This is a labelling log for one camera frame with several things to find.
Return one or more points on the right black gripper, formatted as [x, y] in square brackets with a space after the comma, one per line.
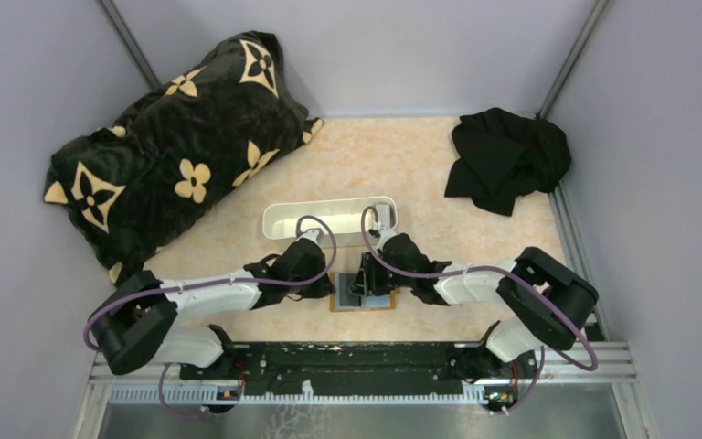
[369, 273]

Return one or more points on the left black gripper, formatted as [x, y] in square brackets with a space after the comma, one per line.
[317, 285]

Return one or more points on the grey credit card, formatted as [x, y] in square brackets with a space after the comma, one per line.
[345, 298]

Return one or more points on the mustard leather card holder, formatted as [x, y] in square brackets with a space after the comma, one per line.
[370, 302]

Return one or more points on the white oblong plastic tray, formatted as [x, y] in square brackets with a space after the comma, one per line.
[341, 215]

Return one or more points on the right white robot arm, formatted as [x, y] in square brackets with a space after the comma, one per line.
[550, 304]

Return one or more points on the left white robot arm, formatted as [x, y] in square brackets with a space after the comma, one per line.
[148, 320]

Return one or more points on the crumpled black cloth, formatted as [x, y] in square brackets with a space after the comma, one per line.
[503, 156]

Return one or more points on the black floral patterned pillow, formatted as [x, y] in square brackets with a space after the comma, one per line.
[136, 185]

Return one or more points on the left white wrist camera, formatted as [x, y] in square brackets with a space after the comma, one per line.
[314, 235]

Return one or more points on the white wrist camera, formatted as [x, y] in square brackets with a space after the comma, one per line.
[314, 235]
[381, 233]

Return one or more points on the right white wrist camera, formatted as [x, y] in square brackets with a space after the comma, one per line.
[381, 233]

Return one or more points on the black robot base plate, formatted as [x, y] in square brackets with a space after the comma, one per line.
[371, 369]

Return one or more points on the aluminium frame rail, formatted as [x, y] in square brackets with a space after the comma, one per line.
[608, 363]

